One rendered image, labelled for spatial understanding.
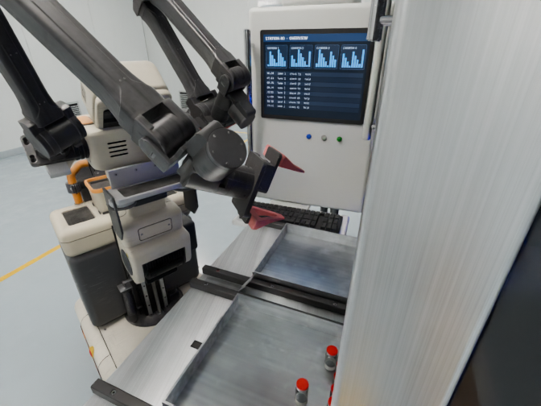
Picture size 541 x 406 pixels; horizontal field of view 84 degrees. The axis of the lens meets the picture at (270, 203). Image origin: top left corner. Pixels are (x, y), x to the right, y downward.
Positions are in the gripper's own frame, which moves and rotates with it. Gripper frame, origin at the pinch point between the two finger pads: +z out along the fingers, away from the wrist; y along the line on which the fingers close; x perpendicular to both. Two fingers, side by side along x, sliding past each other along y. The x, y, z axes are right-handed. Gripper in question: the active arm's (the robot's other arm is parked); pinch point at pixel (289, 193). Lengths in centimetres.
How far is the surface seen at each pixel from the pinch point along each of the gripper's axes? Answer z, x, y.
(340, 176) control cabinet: 53, 47, -2
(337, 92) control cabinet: 37, 50, 26
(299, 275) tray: 19.7, 8.3, -23.8
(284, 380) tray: 4.5, -15.6, -29.9
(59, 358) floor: -29, 89, -142
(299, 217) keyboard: 40, 43, -22
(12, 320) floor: -56, 129, -154
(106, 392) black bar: -22.8, -6.3, -40.0
